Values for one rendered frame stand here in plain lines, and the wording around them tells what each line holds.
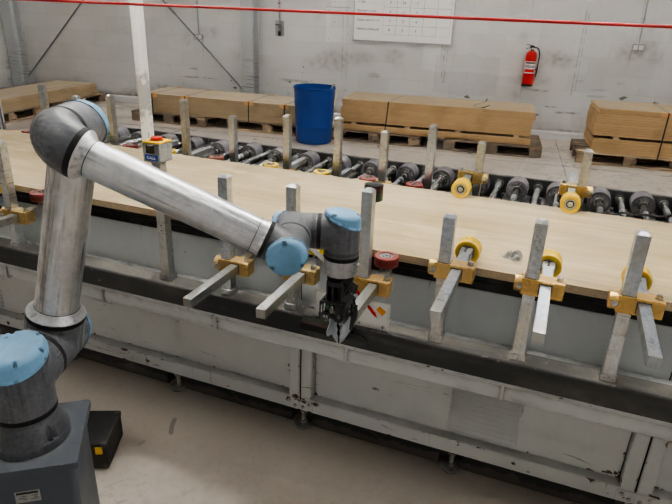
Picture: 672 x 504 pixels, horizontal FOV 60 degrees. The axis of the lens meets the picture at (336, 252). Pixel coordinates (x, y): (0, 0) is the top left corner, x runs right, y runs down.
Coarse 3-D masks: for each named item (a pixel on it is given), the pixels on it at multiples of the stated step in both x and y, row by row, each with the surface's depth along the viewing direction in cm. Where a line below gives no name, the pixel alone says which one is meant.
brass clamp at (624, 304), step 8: (608, 296) 161; (616, 296) 157; (624, 296) 156; (640, 296) 156; (648, 296) 156; (608, 304) 158; (616, 304) 157; (624, 304) 157; (632, 304) 156; (648, 304) 154; (656, 304) 154; (664, 304) 153; (624, 312) 157; (632, 312) 157; (656, 312) 154
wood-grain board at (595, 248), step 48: (96, 192) 245; (240, 192) 252; (336, 192) 257; (384, 192) 259; (432, 192) 262; (384, 240) 206; (432, 240) 208; (480, 240) 209; (528, 240) 211; (576, 240) 213; (624, 240) 214; (576, 288) 178
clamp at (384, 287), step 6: (372, 276) 186; (378, 276) 186; (360, 282) 184; (366, 282) 184; (372, 282) 183; (378, 282) 182; (384, 282) 182; (390, 282) 183; (360, 288) 185; (378, 288) 183; (384, 288) 182; (390, 288) 184; (378, 294) 184; (384, 294) 183
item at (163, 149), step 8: (144, 144) 195; (152, 144) 194; (160, 144) 194; (168, 144) 198; (144, 152) 196; (160, 152) 194; (168, 152) 198; (144, 160) 198; (160, 160) 195; (168, 160) 199
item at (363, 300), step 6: (378, 270) 192; (384, 270) 192; (390, 270) 194; (366, 288) 180; (372, 288) 180; (360, 294) 176; (366, 294) 176; (372, 294) 178; (360, 300) 172; (366, 300) 173; (360, 306) 169; (366, 306) 174; (360, 312) 169
